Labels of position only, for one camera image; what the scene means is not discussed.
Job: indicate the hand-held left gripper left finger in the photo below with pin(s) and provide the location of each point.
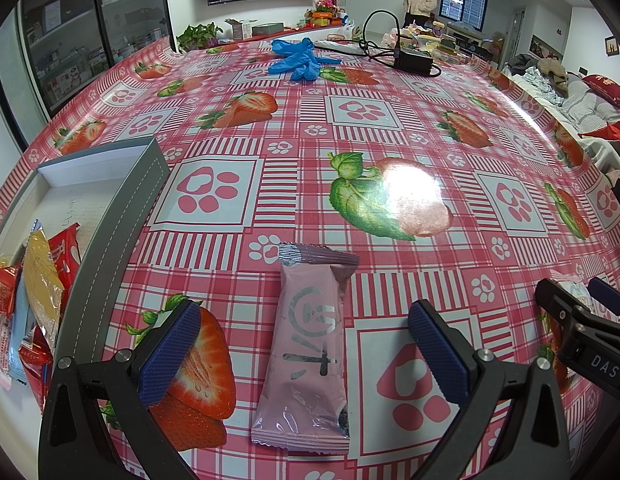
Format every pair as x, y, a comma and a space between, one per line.
172, 355

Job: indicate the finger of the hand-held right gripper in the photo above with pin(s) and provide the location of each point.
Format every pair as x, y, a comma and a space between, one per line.
557, 305
610, 300

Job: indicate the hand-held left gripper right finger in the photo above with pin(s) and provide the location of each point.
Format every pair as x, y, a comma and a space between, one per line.
440, 355

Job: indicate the pink purple snack packet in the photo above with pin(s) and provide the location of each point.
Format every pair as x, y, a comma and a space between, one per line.
300, 360

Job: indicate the grey storage box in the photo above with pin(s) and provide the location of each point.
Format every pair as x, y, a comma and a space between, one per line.
124, 220

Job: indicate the light blue snack packet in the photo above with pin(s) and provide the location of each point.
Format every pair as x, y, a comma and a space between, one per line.
22, 330

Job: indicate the gold snack packet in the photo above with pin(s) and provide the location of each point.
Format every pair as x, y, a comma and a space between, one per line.
39, 280

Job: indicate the red patterned snack packet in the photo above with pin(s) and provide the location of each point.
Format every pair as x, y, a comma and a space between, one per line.
2, 290

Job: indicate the crumpled red snack packet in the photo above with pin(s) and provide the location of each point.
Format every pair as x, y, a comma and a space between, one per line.
34, 360

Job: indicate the slim red snack packet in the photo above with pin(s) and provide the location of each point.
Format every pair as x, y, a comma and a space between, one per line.
64, 255

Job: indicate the white and red snack packet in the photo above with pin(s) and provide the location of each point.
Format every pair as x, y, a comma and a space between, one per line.
2, 355

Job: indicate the sofa with striped cover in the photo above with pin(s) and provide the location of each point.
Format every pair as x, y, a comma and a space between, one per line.
580, 105

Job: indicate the red cushion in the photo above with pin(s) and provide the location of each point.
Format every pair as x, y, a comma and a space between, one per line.
607, 91

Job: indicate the strawberry print tablecloth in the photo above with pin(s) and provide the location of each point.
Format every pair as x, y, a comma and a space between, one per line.
300, 125

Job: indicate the black power adapter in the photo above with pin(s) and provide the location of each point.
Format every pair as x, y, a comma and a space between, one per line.
412, 60

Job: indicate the pile of food containers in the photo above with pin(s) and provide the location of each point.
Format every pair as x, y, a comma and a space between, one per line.
440, 40

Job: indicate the dark framed window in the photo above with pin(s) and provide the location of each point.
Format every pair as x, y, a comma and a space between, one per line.
462, 5

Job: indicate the potted green plant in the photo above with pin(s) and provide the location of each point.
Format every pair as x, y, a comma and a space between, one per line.
197, 36

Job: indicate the blue rubber gloves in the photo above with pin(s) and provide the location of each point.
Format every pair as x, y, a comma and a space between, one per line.
300, 60

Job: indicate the open cardboard box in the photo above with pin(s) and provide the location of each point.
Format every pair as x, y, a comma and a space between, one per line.
237, 29

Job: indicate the glass display cabinet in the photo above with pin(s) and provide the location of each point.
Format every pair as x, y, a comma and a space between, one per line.
74, 35

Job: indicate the flat grey box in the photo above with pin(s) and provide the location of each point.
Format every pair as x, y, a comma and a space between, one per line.
268, 29

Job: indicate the white plastic bag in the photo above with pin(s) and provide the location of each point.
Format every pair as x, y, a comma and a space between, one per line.
351, 27

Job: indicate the orange gift boxes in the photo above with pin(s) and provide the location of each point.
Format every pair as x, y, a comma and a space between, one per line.
326, 18

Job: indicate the small wall picture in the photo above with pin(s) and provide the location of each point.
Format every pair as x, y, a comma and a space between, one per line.
611, 46

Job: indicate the wide dark wall picture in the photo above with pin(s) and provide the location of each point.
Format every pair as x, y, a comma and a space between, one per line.
545, 46

